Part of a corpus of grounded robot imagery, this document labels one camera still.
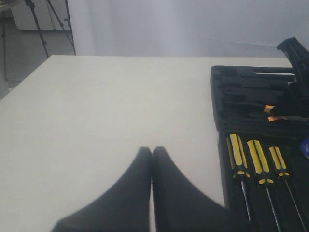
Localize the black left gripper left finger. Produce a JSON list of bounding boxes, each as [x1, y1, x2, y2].
[[53, 147, 152, 232]]

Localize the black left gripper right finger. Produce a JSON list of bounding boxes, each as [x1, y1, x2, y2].
[[152, 147, 241, 232]]

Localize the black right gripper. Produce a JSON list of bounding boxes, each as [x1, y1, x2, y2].
[[277, 37, 309, 98]]

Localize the orange black combination pliers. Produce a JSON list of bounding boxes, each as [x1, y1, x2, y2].
[[226, 101, 309, 123]]

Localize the black plastic tool case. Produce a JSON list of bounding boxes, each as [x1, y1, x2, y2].
[[211, 65, 309, 232]]

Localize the large yellow black screwdriver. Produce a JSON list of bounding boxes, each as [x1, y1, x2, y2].
[[226, 133, 252, 222]]

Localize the white backdrop curtain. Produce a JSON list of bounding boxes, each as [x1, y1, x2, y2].
[[68, 0, 309, 57]]

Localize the medium yellow black screwdriver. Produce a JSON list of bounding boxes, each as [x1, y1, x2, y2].
[[247, 139, 282, 232]]

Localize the small yellow black screwdriver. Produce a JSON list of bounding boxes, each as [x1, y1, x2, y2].
[[269, 146, 308, 232]]

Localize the black tripod stand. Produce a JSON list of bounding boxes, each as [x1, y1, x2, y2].
[[0, 0, 77, 82]]

